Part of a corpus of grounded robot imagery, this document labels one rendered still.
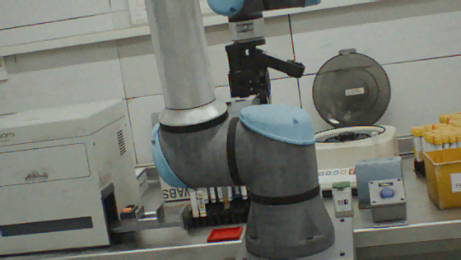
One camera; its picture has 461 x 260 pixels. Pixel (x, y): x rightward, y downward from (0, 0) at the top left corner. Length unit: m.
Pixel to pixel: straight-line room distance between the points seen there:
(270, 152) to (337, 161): 0.68
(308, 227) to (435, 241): 0.44
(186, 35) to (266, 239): 0.35
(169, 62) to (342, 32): 1.05
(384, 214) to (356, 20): 0.76
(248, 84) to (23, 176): 0.54
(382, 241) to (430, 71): 0.75
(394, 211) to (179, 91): 0.58
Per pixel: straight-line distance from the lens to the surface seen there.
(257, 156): 1.17
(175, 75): 1.18
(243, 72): 1.57
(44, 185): 1.70
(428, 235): 1.56
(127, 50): 2.25
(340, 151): 1.83
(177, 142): 1.20
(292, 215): 1.19
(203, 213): 1.70
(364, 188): 1.69
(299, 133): 1.17
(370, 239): 1.55
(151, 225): 1.65
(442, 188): 1.62
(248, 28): 1.56
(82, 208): 1.68
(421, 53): 2.17
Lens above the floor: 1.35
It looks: 9 degrees down
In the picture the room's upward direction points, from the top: 8 degrees counter-clockwise
